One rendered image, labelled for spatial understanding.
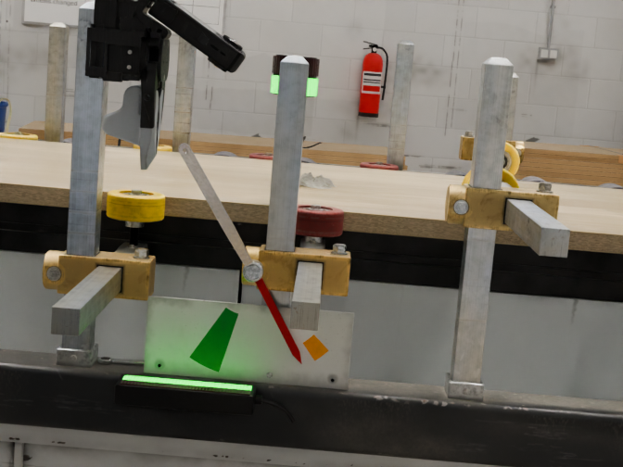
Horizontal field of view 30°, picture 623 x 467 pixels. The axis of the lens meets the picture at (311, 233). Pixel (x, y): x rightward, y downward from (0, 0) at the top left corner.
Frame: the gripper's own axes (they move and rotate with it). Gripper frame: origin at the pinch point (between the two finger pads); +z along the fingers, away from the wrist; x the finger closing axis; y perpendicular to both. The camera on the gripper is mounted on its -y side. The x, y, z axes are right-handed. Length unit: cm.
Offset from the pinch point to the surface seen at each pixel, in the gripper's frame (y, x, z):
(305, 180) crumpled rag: -18, -64, 8
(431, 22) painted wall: -103, -733, -42
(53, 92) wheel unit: 38, -125, 0
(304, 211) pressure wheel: -17.6, -27.6, 8.3
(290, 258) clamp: -16.3, -14.0, 12.4
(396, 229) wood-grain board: -30.9, -34.9, 10.8
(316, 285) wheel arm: -19.5, 0.8, 12.7
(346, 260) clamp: -23.2, -13.8, 12.2
